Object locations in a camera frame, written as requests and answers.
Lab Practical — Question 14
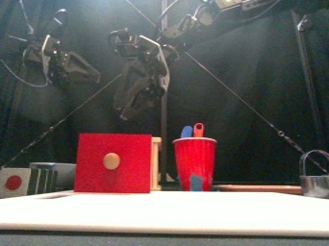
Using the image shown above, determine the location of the blue tape strip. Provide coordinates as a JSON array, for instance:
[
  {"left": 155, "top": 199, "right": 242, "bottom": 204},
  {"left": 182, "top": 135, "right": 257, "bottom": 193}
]
[{"left": 189, "top": 173, "right": 206, "bottom": 192}]

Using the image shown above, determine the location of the white cutting board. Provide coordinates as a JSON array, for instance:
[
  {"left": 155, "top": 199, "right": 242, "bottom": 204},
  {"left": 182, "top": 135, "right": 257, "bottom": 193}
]
[{"left": 0, "top": 189, "right": 329, "bottom": 238}]

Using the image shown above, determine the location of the small metal pot with handle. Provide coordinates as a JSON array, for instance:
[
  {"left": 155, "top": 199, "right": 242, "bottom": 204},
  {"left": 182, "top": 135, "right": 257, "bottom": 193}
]
[{"left": 298, "top": 149, "right": 329, "bottom": 200}]

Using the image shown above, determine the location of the slim black frame post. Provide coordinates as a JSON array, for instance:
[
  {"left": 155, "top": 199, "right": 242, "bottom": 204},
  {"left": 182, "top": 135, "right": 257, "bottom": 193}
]
[{"left": 159, "top": 0, "right": 170, "bottom": 185}]

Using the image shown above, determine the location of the brown wooden cutting board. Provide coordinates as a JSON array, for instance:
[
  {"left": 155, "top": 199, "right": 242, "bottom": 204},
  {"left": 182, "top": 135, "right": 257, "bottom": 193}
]
[{"left": 213, "top": 184, "right": 305, "bottom": 196}]

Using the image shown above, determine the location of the thin steel brace wire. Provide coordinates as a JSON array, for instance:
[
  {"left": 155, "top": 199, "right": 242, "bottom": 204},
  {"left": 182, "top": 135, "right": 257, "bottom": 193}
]
[{"left": 0, "top": 74, "right": 122, "bottom": 170}]

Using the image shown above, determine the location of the light blue plastic bowl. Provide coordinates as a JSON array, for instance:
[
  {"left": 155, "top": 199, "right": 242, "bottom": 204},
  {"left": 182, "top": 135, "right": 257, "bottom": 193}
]
[{"left": 28, "top": 161, "right": 79, "bottom": 190}]

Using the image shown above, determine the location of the light wooden box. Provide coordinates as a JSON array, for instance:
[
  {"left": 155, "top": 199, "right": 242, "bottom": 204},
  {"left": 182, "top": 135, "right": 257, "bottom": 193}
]
[{"left": 150, "top": 136, "right": 163, "bottom": 191}]

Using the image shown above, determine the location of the red-fronted wooden drawer with knob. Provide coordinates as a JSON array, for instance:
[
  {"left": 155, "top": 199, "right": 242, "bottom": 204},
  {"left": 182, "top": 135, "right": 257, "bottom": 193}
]
[{"left": 74, "top": 133, "right": 154, "bottom": 194}]

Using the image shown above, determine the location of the red plastic cup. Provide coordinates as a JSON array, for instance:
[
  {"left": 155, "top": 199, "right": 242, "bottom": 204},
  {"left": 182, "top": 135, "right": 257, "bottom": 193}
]
[{"left": 171, "top": 136, "right": 218, "bottom": 192}]

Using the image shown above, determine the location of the steel brace wire with turnbuckle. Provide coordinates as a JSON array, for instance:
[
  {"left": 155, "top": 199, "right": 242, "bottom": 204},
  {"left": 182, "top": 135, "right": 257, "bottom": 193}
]
[{"left": 124, "top": 0, "right": 329, "bottom": 176}]

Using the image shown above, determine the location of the wide black frame post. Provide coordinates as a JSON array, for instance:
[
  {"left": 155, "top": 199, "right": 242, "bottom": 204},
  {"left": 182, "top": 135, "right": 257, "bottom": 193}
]
[{"left": 292, "top": 9, "right": 329, "bottom": 153}]

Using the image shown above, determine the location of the toy block with red dot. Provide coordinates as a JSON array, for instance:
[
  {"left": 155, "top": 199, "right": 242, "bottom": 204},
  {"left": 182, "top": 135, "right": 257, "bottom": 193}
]
[{"left": 0, "top": 166, "right": 59, "bottom": 200}]

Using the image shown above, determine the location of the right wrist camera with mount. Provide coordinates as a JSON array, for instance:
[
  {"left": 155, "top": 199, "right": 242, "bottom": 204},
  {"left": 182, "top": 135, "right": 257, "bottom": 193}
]
[{"left": 107, "top": 29, "right": 173, "bottom": 94}]

